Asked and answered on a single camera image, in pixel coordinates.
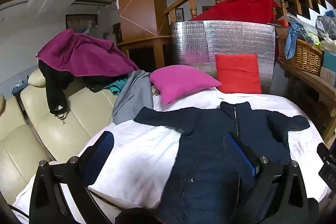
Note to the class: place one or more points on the small framed picture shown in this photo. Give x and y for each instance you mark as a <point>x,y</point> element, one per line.
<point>179,14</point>

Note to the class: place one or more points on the dark framed painting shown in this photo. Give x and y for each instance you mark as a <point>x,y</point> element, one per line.
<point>81,21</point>

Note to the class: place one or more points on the teal garment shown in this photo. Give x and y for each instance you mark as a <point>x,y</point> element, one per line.
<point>115,87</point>

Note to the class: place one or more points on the navy zip jacket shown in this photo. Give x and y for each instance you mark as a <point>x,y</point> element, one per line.
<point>210,150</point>

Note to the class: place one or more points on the teal box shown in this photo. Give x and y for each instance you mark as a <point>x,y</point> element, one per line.
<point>330,60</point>

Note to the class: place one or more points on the blue cloth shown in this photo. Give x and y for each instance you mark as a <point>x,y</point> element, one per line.
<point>291,43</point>

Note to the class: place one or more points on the yellow green cloth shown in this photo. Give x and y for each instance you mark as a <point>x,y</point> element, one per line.
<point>313,36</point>

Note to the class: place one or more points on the magenta fleece garment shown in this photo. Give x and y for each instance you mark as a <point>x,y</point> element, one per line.
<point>86,53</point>

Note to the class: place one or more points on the black garment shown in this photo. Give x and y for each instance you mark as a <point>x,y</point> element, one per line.
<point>55,87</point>

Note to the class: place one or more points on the red cloth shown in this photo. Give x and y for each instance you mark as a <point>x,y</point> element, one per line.
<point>244,8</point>

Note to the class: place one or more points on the silver foil insulation board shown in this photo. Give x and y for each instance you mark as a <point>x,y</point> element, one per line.
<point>231,37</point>

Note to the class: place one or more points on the magenta pillow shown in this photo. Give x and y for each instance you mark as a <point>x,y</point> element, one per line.
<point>181,82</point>

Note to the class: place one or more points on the red pillow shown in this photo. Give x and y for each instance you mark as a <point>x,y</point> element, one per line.
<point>237,73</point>

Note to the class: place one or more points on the grey garment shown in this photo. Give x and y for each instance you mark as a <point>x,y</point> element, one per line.
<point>134,98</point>

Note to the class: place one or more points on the wicker basket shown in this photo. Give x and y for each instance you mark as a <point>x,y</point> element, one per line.
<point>304,56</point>

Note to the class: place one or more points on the grey plastic bag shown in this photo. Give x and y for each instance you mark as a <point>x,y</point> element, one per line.
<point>326,27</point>

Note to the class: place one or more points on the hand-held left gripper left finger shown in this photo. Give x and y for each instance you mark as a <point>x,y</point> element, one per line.
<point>102,150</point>

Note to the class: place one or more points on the wooden shelf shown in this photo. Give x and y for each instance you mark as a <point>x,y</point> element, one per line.
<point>309,85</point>

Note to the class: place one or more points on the white bed sheet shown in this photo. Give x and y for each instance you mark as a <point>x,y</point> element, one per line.
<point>141,150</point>

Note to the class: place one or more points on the cream leather sofa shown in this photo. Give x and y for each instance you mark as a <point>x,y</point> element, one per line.
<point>65,129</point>

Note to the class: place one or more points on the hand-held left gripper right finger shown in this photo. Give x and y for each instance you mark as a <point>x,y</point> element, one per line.
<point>240,155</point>

